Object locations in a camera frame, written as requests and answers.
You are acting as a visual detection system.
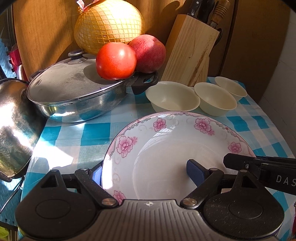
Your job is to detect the small far cream bowl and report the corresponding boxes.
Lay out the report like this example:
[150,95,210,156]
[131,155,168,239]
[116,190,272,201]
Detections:
[215,76,247,101]

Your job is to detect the black scissors in block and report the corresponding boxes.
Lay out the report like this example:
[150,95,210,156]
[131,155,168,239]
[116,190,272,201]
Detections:
[212,28,223,49]

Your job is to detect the yellow pomelo in net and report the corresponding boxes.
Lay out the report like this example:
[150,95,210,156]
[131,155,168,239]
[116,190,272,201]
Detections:
[74,1,144,55]

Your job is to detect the wooden knife block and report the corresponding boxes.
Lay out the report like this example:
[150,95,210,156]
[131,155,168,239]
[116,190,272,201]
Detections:
[159,15,219,87]

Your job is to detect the steel pan with lid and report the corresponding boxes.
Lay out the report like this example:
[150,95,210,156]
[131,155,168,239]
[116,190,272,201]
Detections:
[27,50,159,123]

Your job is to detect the dark knife handle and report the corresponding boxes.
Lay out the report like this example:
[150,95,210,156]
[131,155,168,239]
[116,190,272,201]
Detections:
[197,0,215,23]

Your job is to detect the wooden ridged knife handle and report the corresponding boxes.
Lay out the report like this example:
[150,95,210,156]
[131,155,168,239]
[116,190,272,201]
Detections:
[209,0,230,28]

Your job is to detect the white plate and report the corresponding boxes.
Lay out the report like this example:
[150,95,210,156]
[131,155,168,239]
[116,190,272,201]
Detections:
[101,111,254,202]

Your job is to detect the red apple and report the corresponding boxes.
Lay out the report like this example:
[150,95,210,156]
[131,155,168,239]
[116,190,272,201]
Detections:
[128,35,166,73]

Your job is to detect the large cream bowl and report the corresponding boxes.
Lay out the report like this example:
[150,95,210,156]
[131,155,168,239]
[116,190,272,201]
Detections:
[145,81,200,113]

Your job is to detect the red tomato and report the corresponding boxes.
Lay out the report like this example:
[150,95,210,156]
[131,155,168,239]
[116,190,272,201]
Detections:
[96,42,137,80]

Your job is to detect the steel kettle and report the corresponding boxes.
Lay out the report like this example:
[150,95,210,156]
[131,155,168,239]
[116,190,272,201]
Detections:
[1,78,47,182]

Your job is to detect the black knife handle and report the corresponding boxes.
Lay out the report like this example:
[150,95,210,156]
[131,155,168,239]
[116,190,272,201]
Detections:
[187,0,202,18]

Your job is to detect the blue white checkered tablecloth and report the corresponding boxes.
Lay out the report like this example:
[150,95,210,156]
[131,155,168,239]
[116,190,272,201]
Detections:
[0,76,296,241]

